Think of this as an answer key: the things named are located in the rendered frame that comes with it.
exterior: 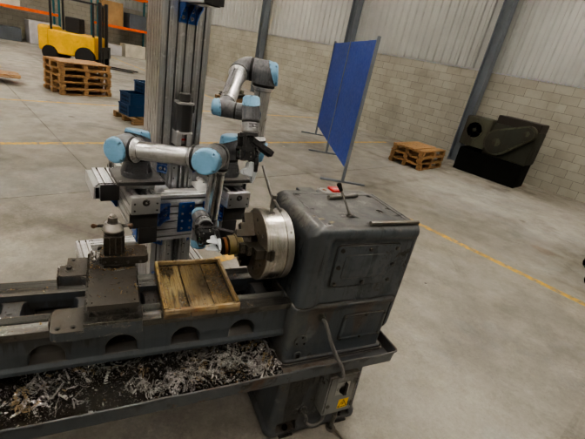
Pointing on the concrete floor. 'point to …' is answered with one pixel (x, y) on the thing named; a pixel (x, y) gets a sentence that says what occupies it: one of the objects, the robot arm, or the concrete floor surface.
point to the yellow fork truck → (89, 50)
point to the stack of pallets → (76, 77)
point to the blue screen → (346, 97)
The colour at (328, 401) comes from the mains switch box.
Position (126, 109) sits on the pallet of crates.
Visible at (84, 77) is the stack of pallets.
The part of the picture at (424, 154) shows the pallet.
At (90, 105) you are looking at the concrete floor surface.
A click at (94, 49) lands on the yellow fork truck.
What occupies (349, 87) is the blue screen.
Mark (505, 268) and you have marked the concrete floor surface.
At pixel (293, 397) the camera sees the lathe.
